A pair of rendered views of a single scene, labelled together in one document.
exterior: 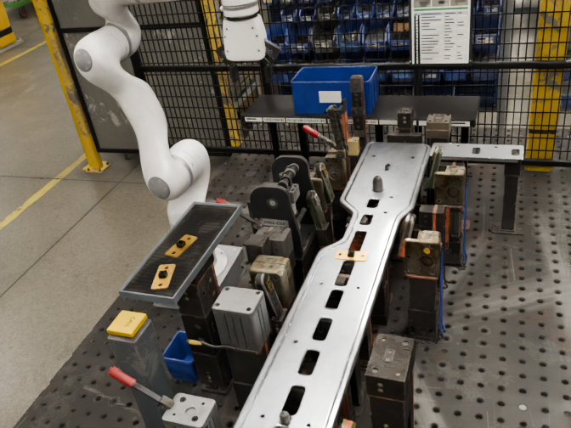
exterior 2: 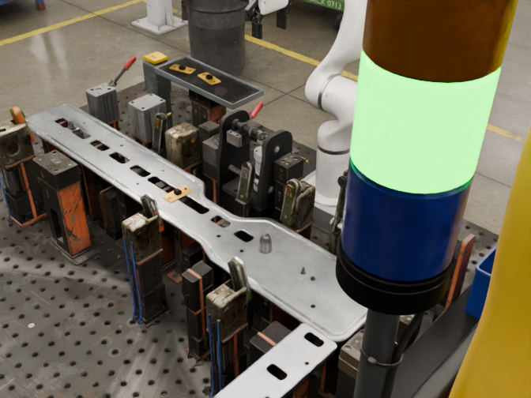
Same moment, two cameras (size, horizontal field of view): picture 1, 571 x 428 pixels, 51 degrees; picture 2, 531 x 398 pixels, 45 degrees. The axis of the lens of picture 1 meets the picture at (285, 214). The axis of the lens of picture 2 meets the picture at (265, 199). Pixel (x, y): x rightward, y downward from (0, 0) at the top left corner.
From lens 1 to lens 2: 2.43 m
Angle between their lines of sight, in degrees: 84
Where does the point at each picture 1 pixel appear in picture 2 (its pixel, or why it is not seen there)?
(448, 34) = not seen: hidden behind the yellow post
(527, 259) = not seen: outside the picture
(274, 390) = (96, 129)
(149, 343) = (149, 76)
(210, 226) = (220, 91)
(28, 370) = not seen: hidden behind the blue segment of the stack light
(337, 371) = (79, 152)
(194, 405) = (100, 91)
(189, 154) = (334, 89)
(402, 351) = (51, 167)
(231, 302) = (146, 99)
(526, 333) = (82, 378)
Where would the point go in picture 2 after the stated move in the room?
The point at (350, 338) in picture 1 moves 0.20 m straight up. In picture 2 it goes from (96, 164) to (87, 105)
